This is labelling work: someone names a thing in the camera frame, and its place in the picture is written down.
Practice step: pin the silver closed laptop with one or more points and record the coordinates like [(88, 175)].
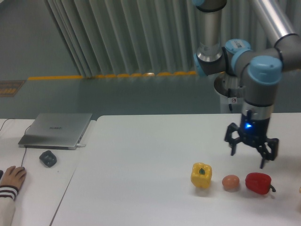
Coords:
[(62, 131)]

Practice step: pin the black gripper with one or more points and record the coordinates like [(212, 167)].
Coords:
[(253, 132)]

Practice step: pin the small dark grey gadget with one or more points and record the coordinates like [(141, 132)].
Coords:
[(48, 158)]

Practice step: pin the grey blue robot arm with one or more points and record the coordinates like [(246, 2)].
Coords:
[(259, 73)]

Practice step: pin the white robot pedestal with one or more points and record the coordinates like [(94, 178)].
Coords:
[(230, 93)]

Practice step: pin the striped sleeve forearm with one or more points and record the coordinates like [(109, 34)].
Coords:
[(7, 204)]

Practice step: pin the yellow bell pepper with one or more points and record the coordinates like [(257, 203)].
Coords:
[(201, 175)]

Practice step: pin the brown egg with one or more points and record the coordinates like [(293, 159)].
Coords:
[(230, 182)]

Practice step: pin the grey pleated curtain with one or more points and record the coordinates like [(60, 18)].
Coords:
[(159, 36)]

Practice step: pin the red bell pepper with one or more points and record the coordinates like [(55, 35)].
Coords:
[(259, 183)]

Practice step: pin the person's hand on mouse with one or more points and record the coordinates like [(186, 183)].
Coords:
[(14, 176)]

